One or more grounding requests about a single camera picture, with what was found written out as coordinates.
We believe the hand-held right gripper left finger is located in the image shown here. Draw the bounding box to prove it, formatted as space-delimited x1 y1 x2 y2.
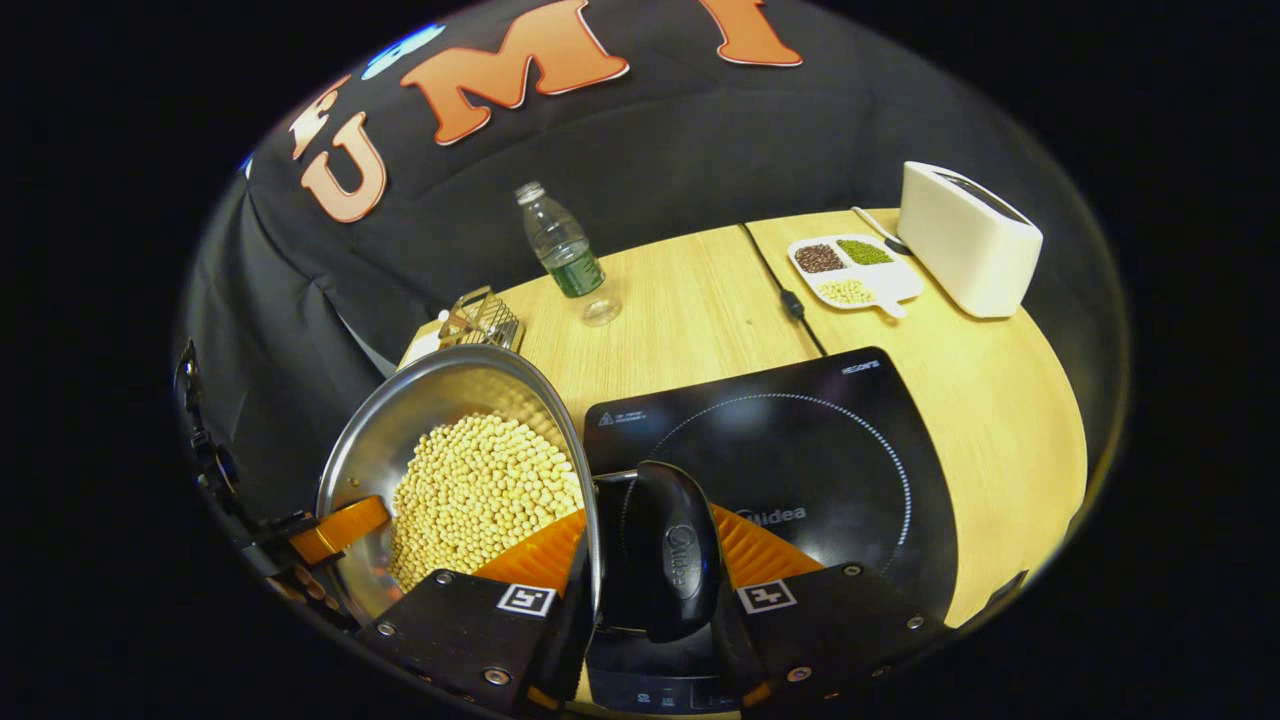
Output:
355 508 601 717

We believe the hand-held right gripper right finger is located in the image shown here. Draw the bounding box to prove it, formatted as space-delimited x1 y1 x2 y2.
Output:
708 505 953 713

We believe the stainless steel pot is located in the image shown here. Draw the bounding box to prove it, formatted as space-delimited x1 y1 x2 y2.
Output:
314 344 725 647

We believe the black induction cooktop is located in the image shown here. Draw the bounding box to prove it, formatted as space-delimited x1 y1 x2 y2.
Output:
582 346 961 715

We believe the pile of soybeans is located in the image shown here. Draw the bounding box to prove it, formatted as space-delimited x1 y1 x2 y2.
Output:
387 411 587 594

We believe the white divided bean plate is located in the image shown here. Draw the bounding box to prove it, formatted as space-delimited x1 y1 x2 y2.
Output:
786 234 926 320

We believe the clear plastic water bottle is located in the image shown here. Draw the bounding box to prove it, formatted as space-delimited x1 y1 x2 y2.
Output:
515 181 624 329

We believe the white toaster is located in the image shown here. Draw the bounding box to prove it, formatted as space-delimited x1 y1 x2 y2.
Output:
896 161 1045 320

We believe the metal wire basket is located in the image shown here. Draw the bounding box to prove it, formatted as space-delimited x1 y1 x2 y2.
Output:
437 285 526 354

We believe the black cooktop power cable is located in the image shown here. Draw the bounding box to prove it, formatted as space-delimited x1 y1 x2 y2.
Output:
738 222 831 358

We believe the white toaster cable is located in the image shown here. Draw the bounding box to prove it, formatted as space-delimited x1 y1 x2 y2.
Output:
851 206 913 257

